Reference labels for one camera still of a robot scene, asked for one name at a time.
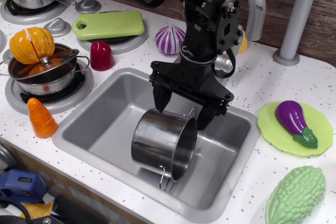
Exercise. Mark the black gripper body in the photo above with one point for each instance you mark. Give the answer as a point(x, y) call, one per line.
point(193, 80)

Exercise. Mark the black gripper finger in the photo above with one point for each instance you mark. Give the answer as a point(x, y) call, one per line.
point(162, 94)
point(205, 117)

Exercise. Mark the steel pot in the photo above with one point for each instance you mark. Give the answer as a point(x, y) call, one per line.
point(50, 82)
point(164, 143)

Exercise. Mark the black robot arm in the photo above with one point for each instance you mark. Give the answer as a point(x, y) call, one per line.
point(211, 30)

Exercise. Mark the grey sink basin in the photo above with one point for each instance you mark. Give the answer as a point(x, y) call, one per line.
point(100, 132)

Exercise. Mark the steel pot lid tilted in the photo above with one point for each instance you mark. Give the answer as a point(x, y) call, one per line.
point(19, 71)

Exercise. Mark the purple striped toy onion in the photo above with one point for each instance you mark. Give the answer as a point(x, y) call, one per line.
point(169, 39)

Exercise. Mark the yellow toy corn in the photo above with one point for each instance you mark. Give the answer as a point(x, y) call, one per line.
point(244, 44)

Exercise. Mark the grey middle stove burner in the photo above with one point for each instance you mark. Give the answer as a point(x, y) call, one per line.
point(118, 48)

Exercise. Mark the grey stove burner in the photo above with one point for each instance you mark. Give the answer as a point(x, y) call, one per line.
point(118, 48)
point(46, 15)
point(58, 102)

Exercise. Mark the red toy pepper piece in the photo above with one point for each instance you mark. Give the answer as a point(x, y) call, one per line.
point(101, 56)

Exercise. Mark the grey front stove burner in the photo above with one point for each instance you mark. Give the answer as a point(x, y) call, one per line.
point(58, 102)

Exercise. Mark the purple toy eggplant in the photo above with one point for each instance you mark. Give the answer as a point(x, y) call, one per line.
point(290, 115)

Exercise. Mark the green cutting board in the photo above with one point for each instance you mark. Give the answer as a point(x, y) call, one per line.
point(108, 25)

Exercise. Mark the grey vertical pole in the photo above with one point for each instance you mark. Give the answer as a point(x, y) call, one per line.
point(287, 55)

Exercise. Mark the silver curved faucet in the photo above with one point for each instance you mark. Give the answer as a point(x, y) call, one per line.
point(224, 65)

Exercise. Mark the light green plate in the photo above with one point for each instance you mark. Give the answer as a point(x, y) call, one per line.
point(273, 131)

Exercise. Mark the grey stove knob upper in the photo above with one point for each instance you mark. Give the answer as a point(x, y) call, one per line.
point(87, 6)

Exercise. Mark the grey stove knob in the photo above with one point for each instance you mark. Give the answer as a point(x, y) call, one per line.
point(87, 6)
point(58, 27)

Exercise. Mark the green toy bitter gourd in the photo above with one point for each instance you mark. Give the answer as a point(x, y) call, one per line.
point(295, 196)

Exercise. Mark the orange toy carrot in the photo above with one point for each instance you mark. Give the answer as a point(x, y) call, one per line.
point(43, 123)

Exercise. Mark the grey stove knob lower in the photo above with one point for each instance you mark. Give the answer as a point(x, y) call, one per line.
point(58, 27)

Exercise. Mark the orange toy pumpkin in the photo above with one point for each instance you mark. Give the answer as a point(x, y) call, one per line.
point(30, 45)

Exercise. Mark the blue tool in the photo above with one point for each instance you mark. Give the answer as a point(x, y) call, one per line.
point(23, 186)

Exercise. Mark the grey back stove burner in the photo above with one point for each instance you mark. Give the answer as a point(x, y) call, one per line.
point(46, 15)

